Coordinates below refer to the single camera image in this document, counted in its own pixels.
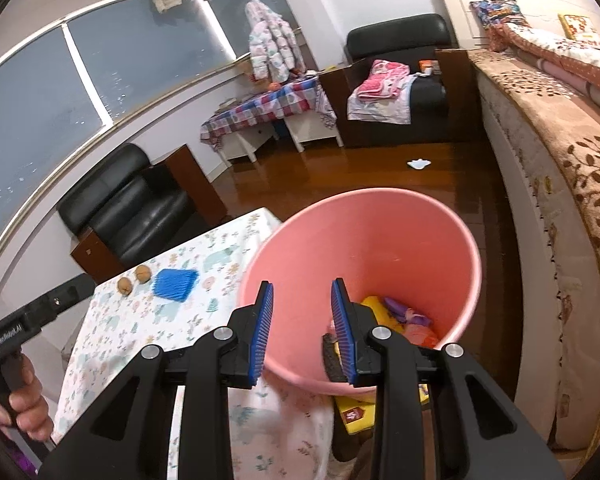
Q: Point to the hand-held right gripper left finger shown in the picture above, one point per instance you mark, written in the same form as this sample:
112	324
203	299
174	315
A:
265	335

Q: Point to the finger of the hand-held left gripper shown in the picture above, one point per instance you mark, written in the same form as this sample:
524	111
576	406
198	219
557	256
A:
67	297

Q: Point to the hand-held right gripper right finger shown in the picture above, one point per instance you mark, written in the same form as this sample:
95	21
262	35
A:
342	335

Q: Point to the black scrub pad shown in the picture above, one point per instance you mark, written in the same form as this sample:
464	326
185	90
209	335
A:
332	360

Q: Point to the purple scrub pad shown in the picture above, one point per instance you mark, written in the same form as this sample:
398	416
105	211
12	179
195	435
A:
400	307

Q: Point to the orange scrub pad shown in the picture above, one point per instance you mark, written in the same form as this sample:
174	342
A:
422	338

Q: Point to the pink plastic bucket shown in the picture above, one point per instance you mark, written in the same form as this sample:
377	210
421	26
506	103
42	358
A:
360	240

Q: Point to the person's left hand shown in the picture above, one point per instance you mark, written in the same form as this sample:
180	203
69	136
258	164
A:
32	405

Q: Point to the brown walnut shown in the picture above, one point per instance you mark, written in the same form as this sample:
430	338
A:
124	285
143	274

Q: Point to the floral tablecloth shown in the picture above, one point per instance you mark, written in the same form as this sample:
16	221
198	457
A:
130	320

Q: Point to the yellow printed box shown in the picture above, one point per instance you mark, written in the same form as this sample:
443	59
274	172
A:
355	417

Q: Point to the black leather armchair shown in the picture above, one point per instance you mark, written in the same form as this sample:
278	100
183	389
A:
115	210
400	35

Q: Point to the blue scrub pad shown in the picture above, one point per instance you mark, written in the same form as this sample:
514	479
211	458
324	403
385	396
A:
175	285

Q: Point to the white paper scrap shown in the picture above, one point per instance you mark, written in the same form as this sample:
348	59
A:
420	164

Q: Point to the white side cabinet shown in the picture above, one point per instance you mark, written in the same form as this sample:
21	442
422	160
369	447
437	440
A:
312	130
250	140

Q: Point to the large window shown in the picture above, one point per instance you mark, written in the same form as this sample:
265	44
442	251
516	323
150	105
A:
55	100

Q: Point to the pale patterned mattress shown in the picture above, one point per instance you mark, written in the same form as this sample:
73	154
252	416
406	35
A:
555	335

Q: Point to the checked tablecloth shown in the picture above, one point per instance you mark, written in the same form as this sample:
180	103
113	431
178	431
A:
270	105

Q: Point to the pale printed cloth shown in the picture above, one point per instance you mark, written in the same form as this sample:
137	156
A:
380	107

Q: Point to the pink printed blanket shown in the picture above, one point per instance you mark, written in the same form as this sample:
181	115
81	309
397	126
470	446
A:
382	77

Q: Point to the small orange box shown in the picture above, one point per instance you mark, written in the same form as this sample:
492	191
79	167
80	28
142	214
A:
428	67

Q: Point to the brown floral blanket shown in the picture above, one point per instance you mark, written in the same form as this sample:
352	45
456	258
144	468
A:
580	160

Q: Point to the white printed padded jacket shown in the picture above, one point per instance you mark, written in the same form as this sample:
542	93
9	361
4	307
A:
272	40

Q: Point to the white bed headboard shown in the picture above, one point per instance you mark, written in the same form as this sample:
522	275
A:
460	15

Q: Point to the colourful printed pillow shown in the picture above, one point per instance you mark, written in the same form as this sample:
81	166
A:
497	17

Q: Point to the pink dotted quilt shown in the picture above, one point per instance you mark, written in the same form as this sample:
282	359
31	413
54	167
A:
560	52

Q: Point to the yellow patterned cushion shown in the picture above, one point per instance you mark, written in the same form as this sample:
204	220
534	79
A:
580	27

